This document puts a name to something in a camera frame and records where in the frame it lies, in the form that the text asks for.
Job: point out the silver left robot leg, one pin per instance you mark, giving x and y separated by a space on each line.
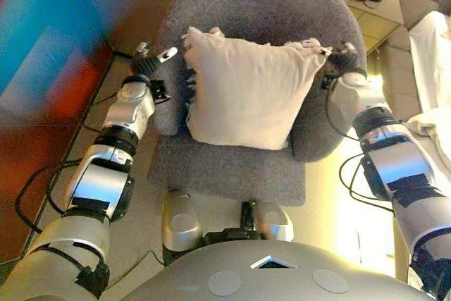
181 223

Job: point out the white duvet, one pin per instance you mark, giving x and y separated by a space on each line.
430 61

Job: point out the reddish brown wooden cabinet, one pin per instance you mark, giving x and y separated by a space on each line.
42 103

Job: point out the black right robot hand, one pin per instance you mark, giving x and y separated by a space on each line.
347 59

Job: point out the white fringed cushion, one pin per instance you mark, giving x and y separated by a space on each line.
246 93

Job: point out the silver right robot leg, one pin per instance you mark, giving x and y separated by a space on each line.
275 223

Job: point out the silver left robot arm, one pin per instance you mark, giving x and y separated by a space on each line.
102 181

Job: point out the grey upholstered sofa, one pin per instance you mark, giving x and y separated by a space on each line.
398 68

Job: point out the silver robot leg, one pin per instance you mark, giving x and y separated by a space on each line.
181 223
275 223

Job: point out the grey robot torso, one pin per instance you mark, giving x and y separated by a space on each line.
282 283

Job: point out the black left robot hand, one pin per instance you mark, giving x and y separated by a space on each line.
142 65

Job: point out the grey fabric armchair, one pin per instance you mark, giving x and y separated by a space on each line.
229 174

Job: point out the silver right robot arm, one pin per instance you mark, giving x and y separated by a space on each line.
398 163

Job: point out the black robot pelvis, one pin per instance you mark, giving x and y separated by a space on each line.
229 234

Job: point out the beige bedside cabinet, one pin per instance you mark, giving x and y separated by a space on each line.
373 22

